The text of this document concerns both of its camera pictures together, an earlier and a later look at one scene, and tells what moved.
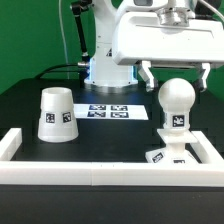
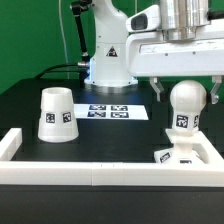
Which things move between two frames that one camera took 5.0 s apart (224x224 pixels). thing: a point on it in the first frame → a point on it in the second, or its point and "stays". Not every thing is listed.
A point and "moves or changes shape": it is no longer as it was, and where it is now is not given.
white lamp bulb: [177, 96] moves or changes shape
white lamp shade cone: [57, 120] stays
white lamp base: [175, 152] moves or changes shape
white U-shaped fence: [207, 171] stays
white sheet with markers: [111, 111] stays
